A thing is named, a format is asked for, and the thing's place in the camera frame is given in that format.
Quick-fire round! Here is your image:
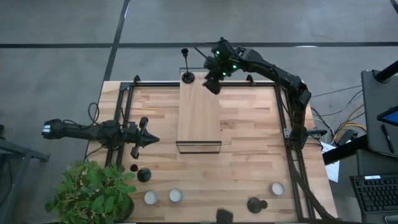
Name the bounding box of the yellow floor cable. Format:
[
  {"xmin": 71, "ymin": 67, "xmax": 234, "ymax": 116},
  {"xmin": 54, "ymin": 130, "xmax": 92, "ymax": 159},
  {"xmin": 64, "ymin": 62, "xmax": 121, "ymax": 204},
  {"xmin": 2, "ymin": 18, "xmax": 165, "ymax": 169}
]
[{"xmin": 332, "ymin": 104, "xmax": 368, "ymax": 142}]

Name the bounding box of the white tealight candle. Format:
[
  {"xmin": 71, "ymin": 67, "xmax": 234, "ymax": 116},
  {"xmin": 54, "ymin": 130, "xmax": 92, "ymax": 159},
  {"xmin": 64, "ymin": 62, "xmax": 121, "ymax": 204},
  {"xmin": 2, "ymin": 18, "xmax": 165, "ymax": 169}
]
[
  {"xmin": 271, "ymin": 182, "xmax": 285, "ymax": 197},
  {"xmin": 169, "ymin": 188, "xmax": 184, "ymax": 203},
  {"xmin": 143, "ymin": 190, "xmax": 159, "ymax": 206}
]

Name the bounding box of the black round pole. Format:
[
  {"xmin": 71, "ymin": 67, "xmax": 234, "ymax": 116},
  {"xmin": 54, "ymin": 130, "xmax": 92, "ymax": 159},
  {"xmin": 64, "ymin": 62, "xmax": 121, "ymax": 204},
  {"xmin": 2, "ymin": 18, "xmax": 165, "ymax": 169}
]
[{"xmin": 374, "ymin": 60, "xmax": 398, "ymax": 83}]

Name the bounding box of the wooden shelf with black frame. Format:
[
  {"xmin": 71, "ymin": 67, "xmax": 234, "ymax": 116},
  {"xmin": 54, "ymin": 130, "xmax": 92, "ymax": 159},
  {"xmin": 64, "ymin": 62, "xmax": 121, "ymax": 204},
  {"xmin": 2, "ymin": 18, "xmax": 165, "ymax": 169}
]
[{"xmin": 175, "ymin": 67, "xmax": 223, "ymax": 155}]

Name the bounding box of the black power brick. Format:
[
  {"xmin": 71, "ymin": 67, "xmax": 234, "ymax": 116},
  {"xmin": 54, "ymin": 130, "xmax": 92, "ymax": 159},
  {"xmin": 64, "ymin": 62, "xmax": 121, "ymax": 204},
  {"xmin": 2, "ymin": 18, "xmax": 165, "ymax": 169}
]
[{"xmin": 337, "ymin": 129, "xmax": 358, "ymax": 146}]

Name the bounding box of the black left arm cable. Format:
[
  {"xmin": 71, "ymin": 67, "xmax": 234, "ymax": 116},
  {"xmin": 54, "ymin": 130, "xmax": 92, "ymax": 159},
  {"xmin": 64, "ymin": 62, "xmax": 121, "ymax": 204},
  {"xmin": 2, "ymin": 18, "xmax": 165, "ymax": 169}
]
[{"xmin": 87, "ymin": 102, "xmax": 101, "ymax": 126}]

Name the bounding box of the black desk bar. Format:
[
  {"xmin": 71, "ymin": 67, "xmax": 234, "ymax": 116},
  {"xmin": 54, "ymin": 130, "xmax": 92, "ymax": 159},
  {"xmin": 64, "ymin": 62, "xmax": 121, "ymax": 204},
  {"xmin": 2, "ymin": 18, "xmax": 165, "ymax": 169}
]
[{"xmin": 322, "ymin": 133, "xmax": 369, "ymax": 166}]

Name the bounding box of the grey side desk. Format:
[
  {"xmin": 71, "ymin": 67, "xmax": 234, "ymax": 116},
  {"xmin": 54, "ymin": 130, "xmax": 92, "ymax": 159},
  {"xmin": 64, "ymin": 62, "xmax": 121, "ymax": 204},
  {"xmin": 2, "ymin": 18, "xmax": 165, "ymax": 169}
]
[{"xmin": 360, "ymin": 68, "xmax": 398, "ymax": 158}]

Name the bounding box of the grey metal stand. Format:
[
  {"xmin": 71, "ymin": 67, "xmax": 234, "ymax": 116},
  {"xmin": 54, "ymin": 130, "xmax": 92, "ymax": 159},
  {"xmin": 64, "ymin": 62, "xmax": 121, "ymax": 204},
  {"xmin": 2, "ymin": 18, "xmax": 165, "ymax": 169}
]
[{"xmin": 0, "ymin": 124, "xmax": 50, "ymax": 224}]

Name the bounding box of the white paper sheet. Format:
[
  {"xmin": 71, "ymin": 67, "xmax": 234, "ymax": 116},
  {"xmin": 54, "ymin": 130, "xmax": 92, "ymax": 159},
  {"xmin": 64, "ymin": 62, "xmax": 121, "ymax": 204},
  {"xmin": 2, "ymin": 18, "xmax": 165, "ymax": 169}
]
[{"xmin": 320, "ymin": 141, "xmax": 340, "ymax": 184}]

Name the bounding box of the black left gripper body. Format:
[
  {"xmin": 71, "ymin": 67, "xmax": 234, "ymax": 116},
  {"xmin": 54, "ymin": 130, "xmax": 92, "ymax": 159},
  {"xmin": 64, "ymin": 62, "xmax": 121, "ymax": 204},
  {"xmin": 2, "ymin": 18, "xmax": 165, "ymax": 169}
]
[{"xmin": 124, "ymin": 116, "xmax": 149, "ymax": 160}]

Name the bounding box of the black pen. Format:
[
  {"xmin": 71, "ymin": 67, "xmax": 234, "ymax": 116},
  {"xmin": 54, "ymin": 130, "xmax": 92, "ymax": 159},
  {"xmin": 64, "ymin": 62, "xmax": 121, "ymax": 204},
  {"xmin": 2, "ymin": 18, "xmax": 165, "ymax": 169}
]
[{"xmin": 381, "ymin": 123, "xmax": 395, "ymax": 154}]

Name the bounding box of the tall black candlestick holder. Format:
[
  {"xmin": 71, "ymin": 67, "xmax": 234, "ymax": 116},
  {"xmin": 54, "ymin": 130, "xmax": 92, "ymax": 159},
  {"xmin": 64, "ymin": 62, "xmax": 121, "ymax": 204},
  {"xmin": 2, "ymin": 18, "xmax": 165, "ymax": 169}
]
[{"xmin": 180, "ymin": 47, "xmax": 196, "ymax": 84}]

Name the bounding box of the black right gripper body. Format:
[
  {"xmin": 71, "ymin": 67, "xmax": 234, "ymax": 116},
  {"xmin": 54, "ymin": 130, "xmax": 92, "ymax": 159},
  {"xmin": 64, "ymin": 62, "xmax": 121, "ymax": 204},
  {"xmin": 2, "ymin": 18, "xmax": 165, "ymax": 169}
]
[{"xmin": 203, "ymin": 55, "xmax": 239, "ymax": 81}]

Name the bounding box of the black table-level camera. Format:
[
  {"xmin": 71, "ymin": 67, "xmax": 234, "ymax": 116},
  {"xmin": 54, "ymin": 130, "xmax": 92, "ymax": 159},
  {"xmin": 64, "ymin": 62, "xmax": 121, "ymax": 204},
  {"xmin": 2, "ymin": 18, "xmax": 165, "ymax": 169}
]
[{"xmin": 215, "ymin": 208, "xmax": 234, "ymax": 224}]

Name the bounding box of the black tablet with blue screen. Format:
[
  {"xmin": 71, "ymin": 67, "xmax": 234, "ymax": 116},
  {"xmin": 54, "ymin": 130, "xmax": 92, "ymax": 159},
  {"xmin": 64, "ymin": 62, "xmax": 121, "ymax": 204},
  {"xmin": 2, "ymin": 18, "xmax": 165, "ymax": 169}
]
[{"xmin": 376, "ymin": 105, "xmax": 398, "ymax": 128}]

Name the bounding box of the green potted plant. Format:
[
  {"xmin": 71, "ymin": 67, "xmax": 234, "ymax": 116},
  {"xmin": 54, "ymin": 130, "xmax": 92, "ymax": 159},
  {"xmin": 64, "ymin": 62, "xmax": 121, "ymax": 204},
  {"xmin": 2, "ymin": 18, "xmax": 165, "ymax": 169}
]
[{"xmin": 45, "ymin": 159, "xmax": 137, "ymax": 224}]

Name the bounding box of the black metal rig frame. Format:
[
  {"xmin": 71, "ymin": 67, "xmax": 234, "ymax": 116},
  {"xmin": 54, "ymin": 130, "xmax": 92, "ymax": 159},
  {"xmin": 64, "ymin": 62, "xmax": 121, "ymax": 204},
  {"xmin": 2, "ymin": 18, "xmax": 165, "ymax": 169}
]
[{"xmin": 104, "ymin": 74, "xmax": 343, "ymax": 223}]

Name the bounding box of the short black candlestick holder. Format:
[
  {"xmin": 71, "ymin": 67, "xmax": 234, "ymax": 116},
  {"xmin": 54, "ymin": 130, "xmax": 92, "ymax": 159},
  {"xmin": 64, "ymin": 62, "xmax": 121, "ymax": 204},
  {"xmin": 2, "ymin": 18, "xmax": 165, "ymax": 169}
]
[
  {"xmin": 246, "ymin": 197, "xmax": 269, "ymax": 215},
  {"xmin": 129, "ymin": 164, "xmax": 152, "ymax": 183}
]

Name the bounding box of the black computer keyboard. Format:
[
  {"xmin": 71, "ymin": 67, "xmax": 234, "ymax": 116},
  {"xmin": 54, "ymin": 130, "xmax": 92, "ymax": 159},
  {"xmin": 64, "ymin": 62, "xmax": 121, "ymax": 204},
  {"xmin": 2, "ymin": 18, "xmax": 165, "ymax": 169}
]
[{"xmin": 349, "ymin": 174, "xmax": 398, "ymax": 215}]

